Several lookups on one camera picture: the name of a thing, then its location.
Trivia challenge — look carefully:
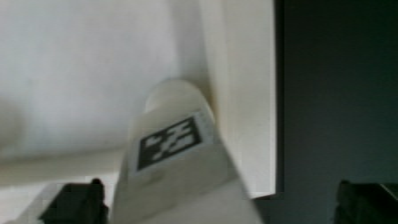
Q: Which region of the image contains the white table leg with tag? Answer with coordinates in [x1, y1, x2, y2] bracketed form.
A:
[110, 79, 262, 224]

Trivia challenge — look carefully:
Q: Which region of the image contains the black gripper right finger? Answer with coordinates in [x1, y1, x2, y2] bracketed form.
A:
[334, 180, 398, 224]

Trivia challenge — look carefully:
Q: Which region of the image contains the white square tabletop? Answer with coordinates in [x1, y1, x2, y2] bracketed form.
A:
[0, 0, 277, 224]

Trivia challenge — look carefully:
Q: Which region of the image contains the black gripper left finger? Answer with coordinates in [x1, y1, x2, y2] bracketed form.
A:
[39, 178, 108, 224]

